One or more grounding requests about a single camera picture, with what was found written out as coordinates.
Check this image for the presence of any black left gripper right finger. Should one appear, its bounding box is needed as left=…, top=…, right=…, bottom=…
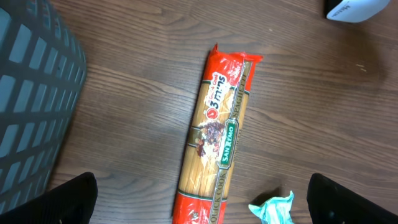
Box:
left=307, top=173, right=397, bottom=224

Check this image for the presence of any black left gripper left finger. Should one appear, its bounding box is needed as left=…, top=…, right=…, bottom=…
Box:
left=1, top=172, right=98, bottom=224

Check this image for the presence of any teal snack wrapper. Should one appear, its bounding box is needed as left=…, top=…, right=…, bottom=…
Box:
left=248, top=188, right=295, bottom=224

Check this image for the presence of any orange spaghetti packet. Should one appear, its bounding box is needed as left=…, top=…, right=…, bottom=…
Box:
left=172, top=47, right=263, bottom=224

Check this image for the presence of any white barcode scanner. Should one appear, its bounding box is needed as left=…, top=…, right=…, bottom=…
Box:
left=325, top=0, right=390, bottom=23

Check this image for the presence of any grey plastic mesh basket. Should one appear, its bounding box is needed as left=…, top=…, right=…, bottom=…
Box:
left=1, top=0, right=87, bottom=213

